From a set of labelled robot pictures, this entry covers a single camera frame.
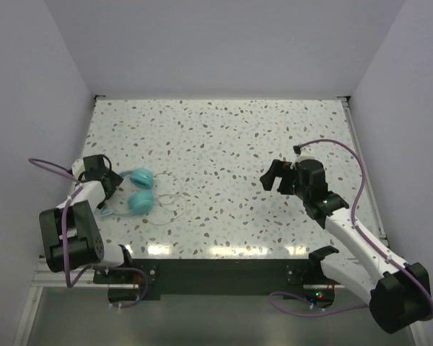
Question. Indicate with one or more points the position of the front aluminium frame rail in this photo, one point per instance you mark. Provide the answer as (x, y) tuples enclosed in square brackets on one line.
[(56, 315)]

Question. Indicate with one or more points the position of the teal white cat-ear headphones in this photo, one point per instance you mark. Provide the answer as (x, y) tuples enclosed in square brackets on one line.
[(139, 203)]

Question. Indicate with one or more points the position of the aluminium frame rail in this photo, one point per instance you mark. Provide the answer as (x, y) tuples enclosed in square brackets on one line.
[(56, 315), (368, 186)]

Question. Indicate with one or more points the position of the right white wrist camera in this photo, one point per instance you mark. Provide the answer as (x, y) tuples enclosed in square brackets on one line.
[(301, 155)]

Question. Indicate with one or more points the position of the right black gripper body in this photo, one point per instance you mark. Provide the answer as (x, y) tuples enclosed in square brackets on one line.
[(302, 191)]

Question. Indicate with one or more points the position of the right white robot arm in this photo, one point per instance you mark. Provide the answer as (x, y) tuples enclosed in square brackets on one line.
[(397, 293)]

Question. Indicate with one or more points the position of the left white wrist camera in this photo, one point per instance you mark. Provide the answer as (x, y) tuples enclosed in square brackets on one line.
[(78, 168)]

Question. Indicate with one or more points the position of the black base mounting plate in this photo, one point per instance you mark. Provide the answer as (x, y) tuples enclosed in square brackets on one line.
[(213, 277)]

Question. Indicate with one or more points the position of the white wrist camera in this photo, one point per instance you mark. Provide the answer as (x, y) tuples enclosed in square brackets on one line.
[(301, 155), (78, 168)]

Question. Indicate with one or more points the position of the right aluminium frame rail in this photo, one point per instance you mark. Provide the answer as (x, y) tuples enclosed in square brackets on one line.
[(368, 186)]

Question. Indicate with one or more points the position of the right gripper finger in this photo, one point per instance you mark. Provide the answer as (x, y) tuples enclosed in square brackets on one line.
[(276, 170), (288, 180)]

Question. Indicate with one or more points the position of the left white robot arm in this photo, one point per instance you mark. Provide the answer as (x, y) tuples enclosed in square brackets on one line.
[(70, 234)]

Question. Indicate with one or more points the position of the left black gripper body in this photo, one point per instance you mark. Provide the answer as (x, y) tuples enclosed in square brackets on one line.
[(115, 180)]

